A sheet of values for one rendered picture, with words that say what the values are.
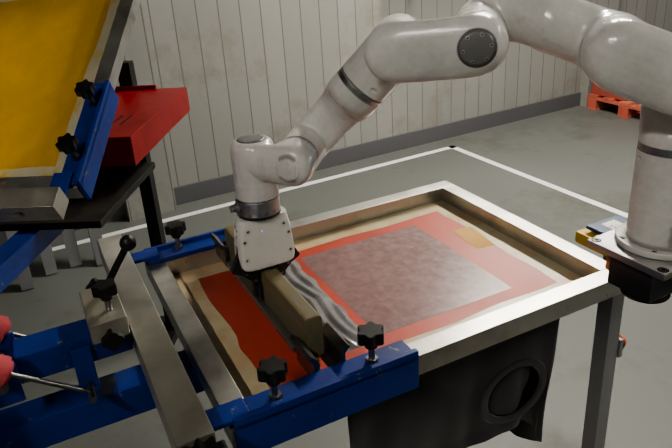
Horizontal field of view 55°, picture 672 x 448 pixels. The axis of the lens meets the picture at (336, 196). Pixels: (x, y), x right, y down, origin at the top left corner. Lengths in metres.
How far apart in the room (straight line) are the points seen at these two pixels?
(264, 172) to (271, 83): 3.33
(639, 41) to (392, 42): 0.31
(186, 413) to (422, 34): 0.59
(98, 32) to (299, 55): 2.68
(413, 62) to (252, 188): 0.36
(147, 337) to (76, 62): 0.93
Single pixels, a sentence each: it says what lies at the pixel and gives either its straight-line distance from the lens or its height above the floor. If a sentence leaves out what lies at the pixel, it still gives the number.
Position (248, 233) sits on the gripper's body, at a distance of 1.12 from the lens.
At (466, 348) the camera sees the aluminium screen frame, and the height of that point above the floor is 0.97.
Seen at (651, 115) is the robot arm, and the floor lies 1.35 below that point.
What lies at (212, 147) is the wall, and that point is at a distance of 4.31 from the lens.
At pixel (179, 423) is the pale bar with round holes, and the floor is 1.04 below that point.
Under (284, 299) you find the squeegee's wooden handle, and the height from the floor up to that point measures 1.06.
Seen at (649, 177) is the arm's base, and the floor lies 1.26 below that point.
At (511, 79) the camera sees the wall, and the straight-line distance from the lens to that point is 5.60.
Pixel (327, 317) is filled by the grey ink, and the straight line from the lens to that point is 1.20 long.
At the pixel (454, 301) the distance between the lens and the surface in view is 1.25.
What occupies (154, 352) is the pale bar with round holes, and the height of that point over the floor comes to 1.04.
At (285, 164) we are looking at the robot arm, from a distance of 1.02.
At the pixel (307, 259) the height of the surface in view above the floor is 0.96.
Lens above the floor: 1.62
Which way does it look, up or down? 23 degrees down
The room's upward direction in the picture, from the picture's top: 4 degrees counter-clockwise
